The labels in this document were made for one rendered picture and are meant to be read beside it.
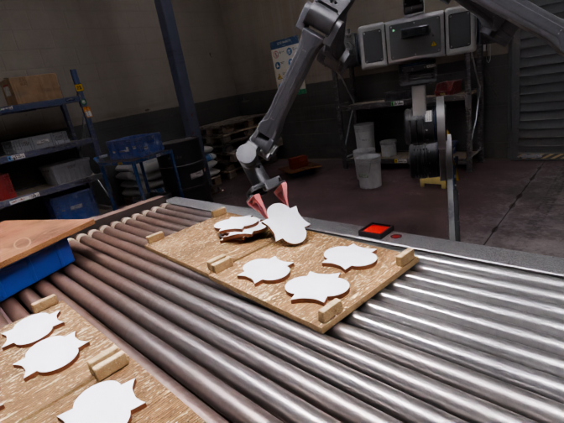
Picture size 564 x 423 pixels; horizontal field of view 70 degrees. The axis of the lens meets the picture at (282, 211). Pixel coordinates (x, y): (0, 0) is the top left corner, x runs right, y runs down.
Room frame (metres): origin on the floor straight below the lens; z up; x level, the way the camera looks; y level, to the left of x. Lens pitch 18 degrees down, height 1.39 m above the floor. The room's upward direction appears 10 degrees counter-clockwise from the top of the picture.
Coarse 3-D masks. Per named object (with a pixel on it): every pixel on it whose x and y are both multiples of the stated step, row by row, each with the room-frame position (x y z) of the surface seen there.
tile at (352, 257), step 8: (336, 248) 0.97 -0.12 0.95; (344, 248) 0.96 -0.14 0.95; (352, 248) 0.95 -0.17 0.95; (360, 248) 0.94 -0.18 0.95; (368, 248) 0.94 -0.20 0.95; (376, 248) 0.93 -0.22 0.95; (328, 256) 0.93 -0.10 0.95; (336, 256) 0.92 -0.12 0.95; (344, 256) 0.92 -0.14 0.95; (352, 256) 0.91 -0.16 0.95; (360, 256) 0.90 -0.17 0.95; (368, 256) 0.89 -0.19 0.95; (376, 256) 0.89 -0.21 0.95; (328, 264) 0.90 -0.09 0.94; (336, 264) 0.88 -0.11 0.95; (344, 264) 0.87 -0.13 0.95; (352, 264) 0.86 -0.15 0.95; (360, 264) 0.86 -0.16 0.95; (368, 264) 0.85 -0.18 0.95; (344, 272) 0.85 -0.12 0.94
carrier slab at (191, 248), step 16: (208, 224) 1.40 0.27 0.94; (160, 240) 1.31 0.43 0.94; (176, 240) 1.29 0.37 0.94; (192, 240) 1.26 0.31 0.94; (208, 240) 1.23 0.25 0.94; (256, 240) 1.16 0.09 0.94; (272, 240) 1.14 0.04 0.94; (176, 256) 1.14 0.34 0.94; (192, 256) 1.12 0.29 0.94; (208, 256) 1.10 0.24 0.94; (240, 256) 1.06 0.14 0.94; (208, 272) 0.99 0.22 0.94
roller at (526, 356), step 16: (112, 224) 1.69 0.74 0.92; (368, 304) 0.73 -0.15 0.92; (384, 304) 0.72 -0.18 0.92; (400, 320) 0.67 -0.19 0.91; (416, 320) 0.65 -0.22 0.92; (432, 320) 0.64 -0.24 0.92; (448, 336) 0.60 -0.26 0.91; (464, 336) 0.59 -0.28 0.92; (480, 336) 0.57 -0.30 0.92; (496, 352) 0.54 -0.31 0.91; (512, 352) 0.53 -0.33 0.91; (528, 352) 0.52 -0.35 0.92; (544, 352) 0.51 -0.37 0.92; (544, 368) 0.49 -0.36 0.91; (560, 368) 0.48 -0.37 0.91
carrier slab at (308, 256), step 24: (312, 240) 1.08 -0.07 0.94; (336, 240) 1.05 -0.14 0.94; (240, 264) 1.00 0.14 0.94; (312, 264) 0.93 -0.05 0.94; (384, 264) 0.86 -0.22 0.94; (408, 264) 0.84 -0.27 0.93; (240, 288) 0.87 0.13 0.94; (264, 288) 0.85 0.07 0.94; (360, 288) 0.77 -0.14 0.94; (288, 312) 0.73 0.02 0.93; (312, 312) 0.71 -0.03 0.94
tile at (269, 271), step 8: (248, 264) 0.97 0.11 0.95; (256, 264) 0.96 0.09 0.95; (264, 264) 0.95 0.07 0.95; (272, 264) 0.94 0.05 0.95; (280, 264) 0.93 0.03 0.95; (288, 264) 0.92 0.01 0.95; (248, 272) 0.92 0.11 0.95; (256, 272) 0.91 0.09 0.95; (264, 272) 0.91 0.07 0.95; (272, 272) 0.90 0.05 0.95; (280, 272) 0.89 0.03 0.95; (288, 272) 0.88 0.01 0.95; (248, 280) 0.90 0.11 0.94; (256, 280) 0.87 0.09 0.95; (264, 280) 0.87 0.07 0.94; (272, 280) 0.86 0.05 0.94; (280, 280) 0.86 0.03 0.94
